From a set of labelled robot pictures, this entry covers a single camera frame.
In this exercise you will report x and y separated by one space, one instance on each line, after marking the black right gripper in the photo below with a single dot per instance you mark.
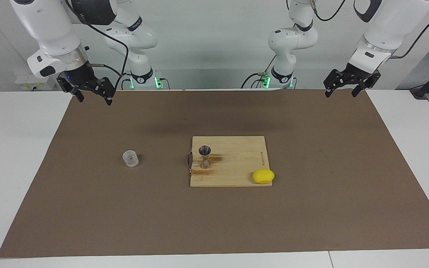
80 78

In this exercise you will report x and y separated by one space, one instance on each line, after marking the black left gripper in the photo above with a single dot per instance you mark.
359 73

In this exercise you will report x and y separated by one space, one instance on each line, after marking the small clear glass cup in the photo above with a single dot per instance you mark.
130 159

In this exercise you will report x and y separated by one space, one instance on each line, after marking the steel jigger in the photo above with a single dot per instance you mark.
205 160

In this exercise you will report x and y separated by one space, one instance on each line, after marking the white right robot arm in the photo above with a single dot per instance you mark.
47 26

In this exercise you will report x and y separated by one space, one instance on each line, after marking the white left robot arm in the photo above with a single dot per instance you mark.
389 26

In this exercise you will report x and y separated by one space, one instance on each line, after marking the white power strip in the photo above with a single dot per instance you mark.
24 80

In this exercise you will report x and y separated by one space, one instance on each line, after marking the yellow lemon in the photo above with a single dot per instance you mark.
263 176

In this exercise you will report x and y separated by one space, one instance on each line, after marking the brown table mat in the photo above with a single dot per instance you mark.
125 216

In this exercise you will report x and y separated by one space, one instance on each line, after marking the wooden cutting board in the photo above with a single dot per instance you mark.
237 163

